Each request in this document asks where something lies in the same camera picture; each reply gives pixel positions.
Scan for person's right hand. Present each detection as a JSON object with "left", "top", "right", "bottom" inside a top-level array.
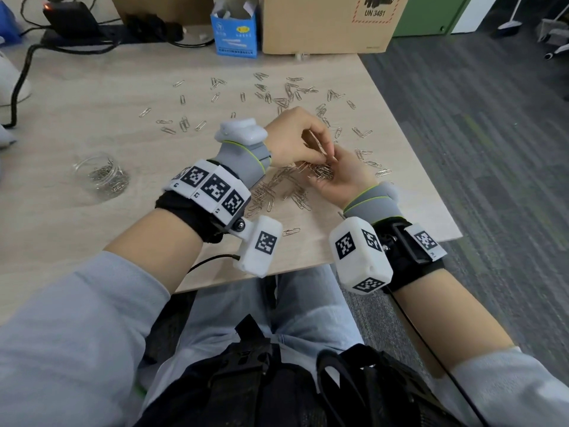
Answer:
[{"left": 306, "top": 144, "right": 379, "bottom": 209}]

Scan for black charger adapter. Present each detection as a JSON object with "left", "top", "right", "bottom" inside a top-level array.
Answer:
[{"left": 42, "top": 0, "right": 100, "bottom": 39}]

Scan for white cartoon bottle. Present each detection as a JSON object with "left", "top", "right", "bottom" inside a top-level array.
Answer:
[{"left": 0, "top": 50, "right": 32, "bottom": 107}]

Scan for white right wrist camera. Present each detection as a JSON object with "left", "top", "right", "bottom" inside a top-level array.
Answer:
[{"left": 328, "top": 216, "right": 394, "bottom": 297}]

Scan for black backpack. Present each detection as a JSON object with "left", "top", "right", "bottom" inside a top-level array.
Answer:
[{"left": 140, "top": 313, "right": 468, "bottom": 427}]

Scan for small blue box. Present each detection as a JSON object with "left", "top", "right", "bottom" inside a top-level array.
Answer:
[{"left": 0, "top": 0, "right": 23, "bottom": 47}]

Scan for silver paper clip bundle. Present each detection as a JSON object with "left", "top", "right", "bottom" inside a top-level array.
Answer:
[
  {"left": 304, "top": 162, "right": 335, "bottom": 182},
  {"left": 87, "top": 160, "right": 130, "bottom": 194}
]

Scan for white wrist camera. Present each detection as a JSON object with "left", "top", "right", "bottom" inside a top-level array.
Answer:
[
  {"left": 232, "top": 215, "right": 284, "bottom": 279},
  {"left": 328, "top": 216, "right": 394, "bottom": 297}
]

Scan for small clear plastic jar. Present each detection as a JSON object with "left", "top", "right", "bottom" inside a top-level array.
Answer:
[{"left": 72, "top": 151, "right": 130, "bottom": 202}]

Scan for silver paper clips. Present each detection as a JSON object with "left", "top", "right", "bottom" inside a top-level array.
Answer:
[{"left": 138, "top": 71, "right": 394, "bottom": 238}]

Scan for grey wrist brace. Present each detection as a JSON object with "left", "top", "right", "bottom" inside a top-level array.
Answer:
[
  {"left": 213, "top": 139, "right": 273, "bottom": 190},
  {"left": 343, "top": 181, "right": 404, "bottom": 227}
]

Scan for green cabinet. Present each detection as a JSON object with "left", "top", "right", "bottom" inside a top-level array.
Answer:
[{"left": 393, "top": 0, "right": 472, "bottom": 39}]

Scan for blue paper clip box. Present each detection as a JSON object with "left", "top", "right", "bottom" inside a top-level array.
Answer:
[{"left": 209, "top": 0, "right": 260, "bottom": 59}]

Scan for white broom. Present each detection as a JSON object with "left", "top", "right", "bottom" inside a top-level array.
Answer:
[{"left": 497, "top": 0, "right": 525, "bottom": 31}]

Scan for right marker wristband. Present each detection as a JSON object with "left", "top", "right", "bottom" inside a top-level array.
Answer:
[{"left": 378, "top": 215, "right": 447, "bottom": 292}]

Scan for person's left hand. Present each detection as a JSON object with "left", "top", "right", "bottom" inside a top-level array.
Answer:
[{"left": 264, "top": 106, "right": 335, "bottom": 168}]

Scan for left marker wristband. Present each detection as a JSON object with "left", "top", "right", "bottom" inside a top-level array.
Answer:
[{"left": 154, "top": 158, "right": 252, "bottom": 244}]

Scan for cardboard box with red label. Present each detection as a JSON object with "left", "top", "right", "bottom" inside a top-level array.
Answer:
[{"left": 259, "top": 0, "right": 412, "bottom": 56}]

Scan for thick black power cable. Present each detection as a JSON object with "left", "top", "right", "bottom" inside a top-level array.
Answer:
[{"left": 0, "top": 39, "right": 123, "bottom": 129}]

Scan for black power strip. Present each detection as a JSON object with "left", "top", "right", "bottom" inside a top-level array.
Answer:
[{"left": 40, "top": 21, "right": 186, "bottom": 46}]

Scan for person's right forearm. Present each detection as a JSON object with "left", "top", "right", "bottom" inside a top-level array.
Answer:
[{"left": 391, "top": 266, "right": 569, "bottom": 427}]

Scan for plain brown cardboard box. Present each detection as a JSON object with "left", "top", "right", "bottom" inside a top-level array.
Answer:
[{"left": 108, "top": 0, "right": 214, "bottom": 27}]

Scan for marker wristband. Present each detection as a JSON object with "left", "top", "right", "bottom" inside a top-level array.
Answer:
[
  {"left": 378, "top": 215, "right": 447, "bottom": 292},
  {"left": 154, "top": 158, "right": 252, "bottom": 244}
]

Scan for black left camera cable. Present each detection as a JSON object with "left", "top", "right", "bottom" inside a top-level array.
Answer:
[{"left": 186, "top": 254, "right": 241, "bottom": 274}]

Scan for grey right wrist brace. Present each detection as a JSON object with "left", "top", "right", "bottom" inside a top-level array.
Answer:
[{"left": 343, "top": 181, "right": 404, "bottom": 227}]

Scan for person's left forearm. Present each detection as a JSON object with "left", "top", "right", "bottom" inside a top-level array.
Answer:
[{"left": 0, "top": 208, "right": 205, "bottom": 427}]

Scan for person's left leg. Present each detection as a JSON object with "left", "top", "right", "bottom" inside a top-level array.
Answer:
[{"left": 146, "top": 270, "right": 279, "bottom": 396}]

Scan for wooden desk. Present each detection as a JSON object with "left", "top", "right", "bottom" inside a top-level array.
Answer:
[{"left": 0, "top": 24, "right": 464, "bottom": 325}]

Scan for person's leg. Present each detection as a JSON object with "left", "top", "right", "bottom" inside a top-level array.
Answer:
[
  {"left": 275, "top": 264, "right": 365, "bottom": 352},
  {"left": 146, "top": 270, "right": 279, "bottom": 396}
]

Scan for grey left wrist brace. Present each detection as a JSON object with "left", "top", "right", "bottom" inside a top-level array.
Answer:
[{"left": 213, "top": 139, "right": 273, "bottom": 190}]

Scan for black right camera cable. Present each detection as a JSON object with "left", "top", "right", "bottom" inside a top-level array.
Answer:
[{"left": 384, "top": 286, "right": 490, "bottom": 427}]

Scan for white left hand tracker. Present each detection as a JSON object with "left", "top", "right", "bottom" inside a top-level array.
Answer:
[{"left": 215, "top": 118, "right": 269, "bottom": 148}]

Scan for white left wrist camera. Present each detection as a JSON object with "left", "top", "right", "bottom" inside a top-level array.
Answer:
[{"left": 232, "top": 215, "right": 284, "bottom": 279}]

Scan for person's right leg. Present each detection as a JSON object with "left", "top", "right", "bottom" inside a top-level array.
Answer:
[{"left": 275, "top": 264, "right": 365, "bottom": 352}]

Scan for black camera cable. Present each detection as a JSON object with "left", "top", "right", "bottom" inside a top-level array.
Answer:
[
  {"left": 384, "top": 286, "right": 490, "bottom": 427},
  {"left": 186, "top": 254, "right": 241, "bottom": 274}
]

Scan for office chair base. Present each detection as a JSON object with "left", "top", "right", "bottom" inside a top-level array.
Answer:
[{"left": 535, "top": 15, "right": 569, "bottom": 62}]

